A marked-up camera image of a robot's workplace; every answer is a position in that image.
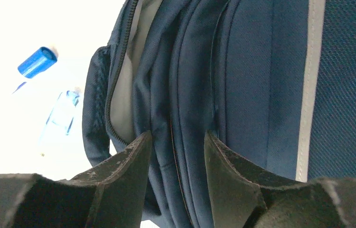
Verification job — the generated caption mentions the navy blue student backpack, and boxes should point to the navy blue student backpack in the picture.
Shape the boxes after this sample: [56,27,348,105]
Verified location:
[82,0,356,228]

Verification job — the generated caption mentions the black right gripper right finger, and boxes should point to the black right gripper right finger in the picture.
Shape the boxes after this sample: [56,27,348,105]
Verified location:
[204,132,356,228]

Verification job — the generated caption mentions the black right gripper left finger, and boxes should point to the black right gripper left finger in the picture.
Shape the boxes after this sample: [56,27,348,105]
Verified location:
[0,132,152,228]

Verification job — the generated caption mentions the white marker blue cap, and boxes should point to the white marker blue cap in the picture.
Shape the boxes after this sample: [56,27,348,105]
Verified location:
[11,47,58,94]

